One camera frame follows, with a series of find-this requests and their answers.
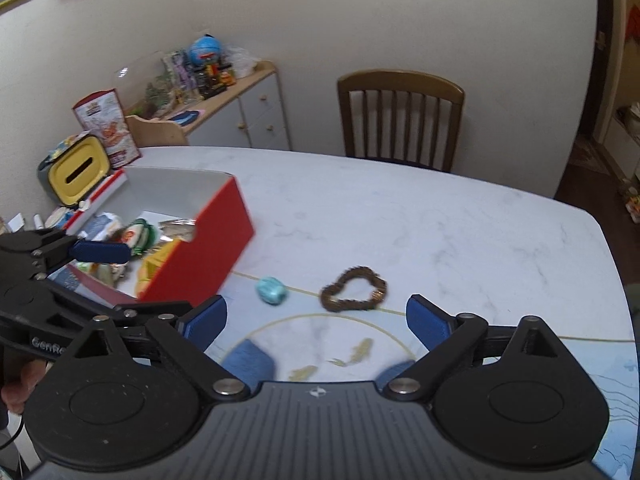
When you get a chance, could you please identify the turquoise small round object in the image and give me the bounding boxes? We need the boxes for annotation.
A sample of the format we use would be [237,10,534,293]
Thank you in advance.
[256,276,288,307]

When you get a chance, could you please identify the brown bead bracelet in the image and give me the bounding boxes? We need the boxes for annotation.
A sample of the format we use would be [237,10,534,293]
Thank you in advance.
[319,264,390,313]

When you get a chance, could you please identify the white blue plastic packet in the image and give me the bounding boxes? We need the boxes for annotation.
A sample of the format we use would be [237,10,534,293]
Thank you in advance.
[77,212,124,242]

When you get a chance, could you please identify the yellow small carton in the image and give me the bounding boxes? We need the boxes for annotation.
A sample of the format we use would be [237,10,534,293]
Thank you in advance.
[134,240,181,298]

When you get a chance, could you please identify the person's hand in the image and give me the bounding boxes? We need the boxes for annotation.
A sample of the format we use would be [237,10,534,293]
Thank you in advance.
[1,360,50,415]

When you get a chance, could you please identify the green white red toy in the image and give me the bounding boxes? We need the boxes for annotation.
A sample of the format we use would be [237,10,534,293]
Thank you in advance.
[118,218,156,257]

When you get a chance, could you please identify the red cardboard box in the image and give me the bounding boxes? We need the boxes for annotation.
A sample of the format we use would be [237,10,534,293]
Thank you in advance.
[55,167,254,306]

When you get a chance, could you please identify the silver foil packet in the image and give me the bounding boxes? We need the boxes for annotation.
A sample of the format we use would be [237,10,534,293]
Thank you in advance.
[158,219,196,243]

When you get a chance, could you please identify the yellow lid tissue box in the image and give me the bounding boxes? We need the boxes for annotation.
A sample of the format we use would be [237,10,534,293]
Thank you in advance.
[36,132,111,208]

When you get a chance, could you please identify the red white snack bag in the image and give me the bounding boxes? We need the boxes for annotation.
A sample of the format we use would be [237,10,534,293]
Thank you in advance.
[73,89,141,169]

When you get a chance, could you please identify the clear plastic dome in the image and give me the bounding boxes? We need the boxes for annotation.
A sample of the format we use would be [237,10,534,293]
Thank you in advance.
[112,51,178,117]

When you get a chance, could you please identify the dark jars on cabinet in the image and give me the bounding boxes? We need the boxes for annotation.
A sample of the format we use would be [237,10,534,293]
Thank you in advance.
[194,64,236,100]

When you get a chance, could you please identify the white wood sideboard cabinet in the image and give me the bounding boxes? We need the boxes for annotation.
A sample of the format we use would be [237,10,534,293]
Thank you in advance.
[127,61,291,151]

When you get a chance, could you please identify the brown wooden chair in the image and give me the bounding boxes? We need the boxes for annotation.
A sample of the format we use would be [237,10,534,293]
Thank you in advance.
[336,70,465,172]

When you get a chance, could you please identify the blue globe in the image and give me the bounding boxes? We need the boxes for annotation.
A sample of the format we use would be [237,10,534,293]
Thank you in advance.
[188,34,222,66]

